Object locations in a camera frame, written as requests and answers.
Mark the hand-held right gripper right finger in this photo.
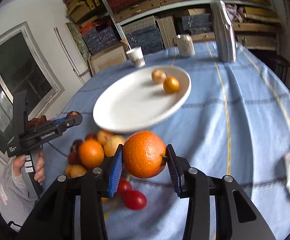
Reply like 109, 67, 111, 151
165, 144, 276, 240

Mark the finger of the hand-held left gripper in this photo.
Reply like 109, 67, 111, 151
49, 111, 83, 133

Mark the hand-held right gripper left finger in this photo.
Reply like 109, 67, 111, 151
15, 144, 124, 240

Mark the red tomato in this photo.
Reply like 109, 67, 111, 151
122, 190, 147, 210
117, 179, 133, 196

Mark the large orange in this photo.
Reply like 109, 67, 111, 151
122, 131, 167, 179
79, 140, 105, 169

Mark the white oval plate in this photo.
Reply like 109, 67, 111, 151
92, 65, 192, 133

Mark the small orange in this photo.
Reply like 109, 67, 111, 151
163, 77, 180, 95

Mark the person's left forearm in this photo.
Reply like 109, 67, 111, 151
0, 164, 39, 230

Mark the person's left hand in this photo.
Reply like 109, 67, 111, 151
11, 152, 46, 184

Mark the wooden chair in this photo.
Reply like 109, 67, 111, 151
28, 115, 53, 129

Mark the cardboard box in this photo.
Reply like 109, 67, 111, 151
89, 42, 130, 77

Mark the white framed window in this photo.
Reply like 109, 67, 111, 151
0, 21, 66, 165

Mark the green marbled panel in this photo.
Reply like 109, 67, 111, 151
66, 21, 93, 63

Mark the pile of patterned boxes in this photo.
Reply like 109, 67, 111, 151
63, 0, 122, 55

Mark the white paper cup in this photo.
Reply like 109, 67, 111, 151
126, 46, 146, 68

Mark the shelf of stacked boxes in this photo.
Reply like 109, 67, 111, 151
95, 0, 281, 55

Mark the white drink can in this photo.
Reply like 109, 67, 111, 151
176, 34, 195, 57

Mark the metal shelf rack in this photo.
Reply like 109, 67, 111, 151
90, 0, 283, 53

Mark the dark chair with black jacket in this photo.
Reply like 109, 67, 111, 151
257, 52, 290, 85

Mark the silver bottle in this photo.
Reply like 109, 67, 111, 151
210, 0, 237, 63

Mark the pink cloth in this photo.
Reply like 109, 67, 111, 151
225, 4, 245, 22

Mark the white wall trim strip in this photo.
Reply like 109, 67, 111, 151
54, 27, 85, 84

